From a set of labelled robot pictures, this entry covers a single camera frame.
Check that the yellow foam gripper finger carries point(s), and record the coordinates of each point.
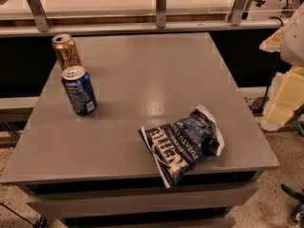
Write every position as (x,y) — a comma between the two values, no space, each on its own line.
(272,43)
(285,98)

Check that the blue pepsi can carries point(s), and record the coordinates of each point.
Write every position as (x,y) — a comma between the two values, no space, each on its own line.
(79,89)

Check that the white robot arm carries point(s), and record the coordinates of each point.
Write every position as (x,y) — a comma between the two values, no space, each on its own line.
(292,40)

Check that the gold soda can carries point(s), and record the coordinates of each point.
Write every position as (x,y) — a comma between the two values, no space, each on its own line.
(66,51)

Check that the green tool on floor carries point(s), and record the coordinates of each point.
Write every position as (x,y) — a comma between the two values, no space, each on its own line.
(292,193)

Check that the blue kettle chips bag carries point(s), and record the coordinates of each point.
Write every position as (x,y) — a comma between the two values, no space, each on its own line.
(177,147)

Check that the grey drawer cabinet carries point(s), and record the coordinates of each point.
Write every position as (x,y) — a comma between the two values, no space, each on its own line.
(96,168)

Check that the right metal railing bracket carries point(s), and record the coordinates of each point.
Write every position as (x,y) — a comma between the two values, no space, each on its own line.
(235,16)

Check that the metal railing bracket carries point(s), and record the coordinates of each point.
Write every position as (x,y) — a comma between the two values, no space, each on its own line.
(160,14)
(235,16)
(39,15)

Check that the middle metal railing bracket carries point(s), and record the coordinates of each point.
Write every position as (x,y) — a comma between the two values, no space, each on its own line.
(160,14)

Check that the left metal railing bracket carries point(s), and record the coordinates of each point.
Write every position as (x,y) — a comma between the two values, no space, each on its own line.
(39,15)

